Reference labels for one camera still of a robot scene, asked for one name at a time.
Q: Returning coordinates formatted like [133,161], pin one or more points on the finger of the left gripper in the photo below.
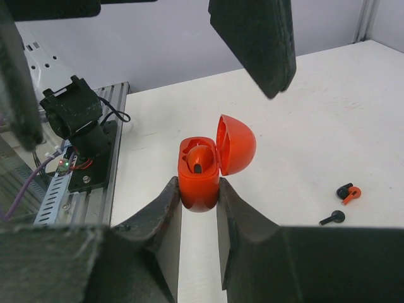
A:
[260,34]

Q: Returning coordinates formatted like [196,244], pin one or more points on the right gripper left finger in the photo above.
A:
[138,260]

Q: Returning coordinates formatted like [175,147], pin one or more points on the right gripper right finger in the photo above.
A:
[257,263]

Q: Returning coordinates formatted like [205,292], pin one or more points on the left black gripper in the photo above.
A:
[18,100]

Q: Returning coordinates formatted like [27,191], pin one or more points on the black earbud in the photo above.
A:
[342,192]
[336,216]

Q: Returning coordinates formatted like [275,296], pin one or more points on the red round charging case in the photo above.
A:
[234,149]

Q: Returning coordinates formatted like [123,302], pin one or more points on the red earbud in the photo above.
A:
[354,193]
[198,158]

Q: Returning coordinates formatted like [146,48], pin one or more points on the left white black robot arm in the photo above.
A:
[68,108]

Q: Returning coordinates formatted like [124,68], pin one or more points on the small electronics board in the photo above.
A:
[63,167]

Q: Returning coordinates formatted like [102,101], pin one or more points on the aluminium mounting rail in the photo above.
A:
[89,195]

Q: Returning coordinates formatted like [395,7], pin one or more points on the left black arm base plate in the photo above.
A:
[94,158]

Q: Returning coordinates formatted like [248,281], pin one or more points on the white slotted cable duct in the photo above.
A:
[49,208]

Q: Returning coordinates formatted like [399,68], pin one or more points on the left aluminium frame post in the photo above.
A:
[366,21]

